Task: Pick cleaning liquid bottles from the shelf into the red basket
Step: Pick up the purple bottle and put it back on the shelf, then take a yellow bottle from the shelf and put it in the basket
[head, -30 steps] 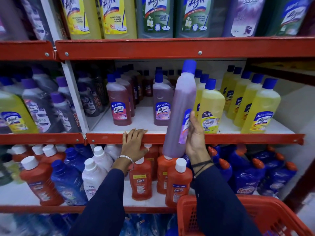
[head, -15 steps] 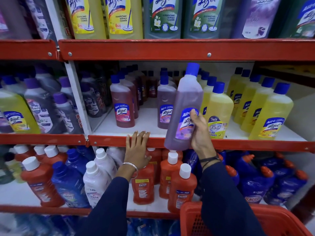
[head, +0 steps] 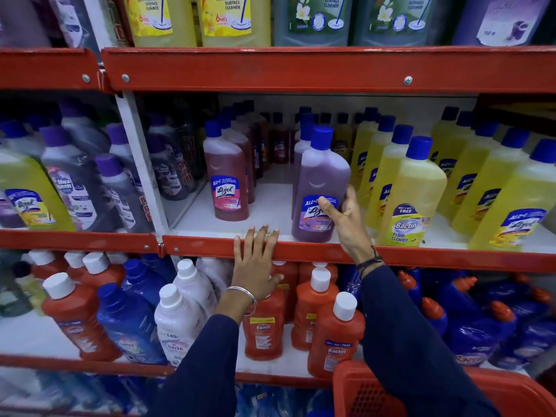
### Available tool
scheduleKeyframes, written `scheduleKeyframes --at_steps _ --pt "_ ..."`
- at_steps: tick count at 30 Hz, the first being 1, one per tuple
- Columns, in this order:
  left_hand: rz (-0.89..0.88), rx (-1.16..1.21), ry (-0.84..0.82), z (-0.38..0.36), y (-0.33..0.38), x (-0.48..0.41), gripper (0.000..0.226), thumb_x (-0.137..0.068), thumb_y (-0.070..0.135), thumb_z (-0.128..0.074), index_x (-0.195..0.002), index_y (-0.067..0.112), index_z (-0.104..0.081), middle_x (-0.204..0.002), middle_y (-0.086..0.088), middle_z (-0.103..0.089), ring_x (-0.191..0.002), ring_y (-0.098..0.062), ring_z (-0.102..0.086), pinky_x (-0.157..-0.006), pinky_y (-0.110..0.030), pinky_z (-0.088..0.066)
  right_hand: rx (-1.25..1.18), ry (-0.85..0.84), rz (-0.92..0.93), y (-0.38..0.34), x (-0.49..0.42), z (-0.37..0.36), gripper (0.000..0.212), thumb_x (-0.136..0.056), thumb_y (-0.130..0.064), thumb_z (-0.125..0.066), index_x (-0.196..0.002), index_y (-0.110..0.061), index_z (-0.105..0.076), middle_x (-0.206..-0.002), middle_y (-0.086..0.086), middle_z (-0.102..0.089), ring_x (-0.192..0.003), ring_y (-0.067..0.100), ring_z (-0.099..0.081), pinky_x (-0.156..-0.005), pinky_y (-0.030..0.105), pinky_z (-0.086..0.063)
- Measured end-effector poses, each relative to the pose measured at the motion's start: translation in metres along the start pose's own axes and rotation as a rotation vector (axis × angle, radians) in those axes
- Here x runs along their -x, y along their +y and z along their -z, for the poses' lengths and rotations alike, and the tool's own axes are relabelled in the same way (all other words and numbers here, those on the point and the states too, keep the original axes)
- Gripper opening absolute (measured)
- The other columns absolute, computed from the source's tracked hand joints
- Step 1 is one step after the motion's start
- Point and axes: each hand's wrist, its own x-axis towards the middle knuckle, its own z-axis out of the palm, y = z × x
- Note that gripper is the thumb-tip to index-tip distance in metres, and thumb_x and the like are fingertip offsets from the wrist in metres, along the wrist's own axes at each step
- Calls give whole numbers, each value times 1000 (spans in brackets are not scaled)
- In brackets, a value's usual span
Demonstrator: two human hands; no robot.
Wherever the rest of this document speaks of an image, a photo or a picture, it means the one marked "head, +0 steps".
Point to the white metal shelf upright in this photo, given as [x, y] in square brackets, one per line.
[139, 160]

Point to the purple cleaner bottle blue cap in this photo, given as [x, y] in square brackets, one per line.
[300, 151]
[319, 178]

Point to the pale green bottle dark cap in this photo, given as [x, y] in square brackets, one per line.
[28, 286]

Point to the group of grey purple-capped bottles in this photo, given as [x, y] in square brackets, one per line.
[80, 186]

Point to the yellow bottle with blue cap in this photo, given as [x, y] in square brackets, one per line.
[30, 191]

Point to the large yellow cleaner bottle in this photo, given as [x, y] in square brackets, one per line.
[234, 19]
[160, 19]

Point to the blue refill pouches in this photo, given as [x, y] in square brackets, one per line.
[282, 401]

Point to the person's left little finger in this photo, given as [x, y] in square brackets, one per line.
[238, 251]

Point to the person's left thumb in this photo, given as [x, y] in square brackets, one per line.
[276, 283]

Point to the person's left forearm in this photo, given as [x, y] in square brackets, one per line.
[204, 364]

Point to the red plastic shopping basket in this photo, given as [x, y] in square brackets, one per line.
[512, 390]

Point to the person's left hand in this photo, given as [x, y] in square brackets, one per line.
[254, 273]

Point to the person's right forearm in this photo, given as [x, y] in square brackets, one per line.
[408, 343]

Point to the person's left middle finger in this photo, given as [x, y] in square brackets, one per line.
[261, 243]

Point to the person's right hand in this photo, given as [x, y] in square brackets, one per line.
[349, 230]

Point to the silver bangle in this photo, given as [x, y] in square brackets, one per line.
[248, 294]

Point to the large purple cleaner bottle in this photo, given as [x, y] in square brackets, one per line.
[499, 19]

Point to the red metal shelf beam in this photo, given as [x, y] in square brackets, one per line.
[434, 258]
[304, 69]
[43, 69]
[78, 241]
[87, 366]

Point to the orange bottle white cap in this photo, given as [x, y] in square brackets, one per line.
[310, 308]
[334, 343]
[287, 282]
[263, 332]

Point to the person's right thumb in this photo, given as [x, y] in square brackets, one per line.
[330, 207]

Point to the group of blue orange-capped bottles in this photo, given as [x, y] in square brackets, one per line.
[486, 325]

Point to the white shelf board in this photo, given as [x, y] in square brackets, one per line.
[269, 208]

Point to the row of red cleaner bottles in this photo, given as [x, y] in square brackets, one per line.
[228, 178]

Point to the red bottle white cap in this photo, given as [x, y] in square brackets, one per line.
[74, 262]
[43, 262]
[102, 271]
[80, 321]

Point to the large green cleaner bottle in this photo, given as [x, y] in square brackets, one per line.
[312, 19]
[393, 19]

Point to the rows of yellow cleaner bottles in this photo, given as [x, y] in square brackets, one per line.
[491, 186]

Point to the white purple refill pouch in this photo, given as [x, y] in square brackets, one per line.
[71, 19]

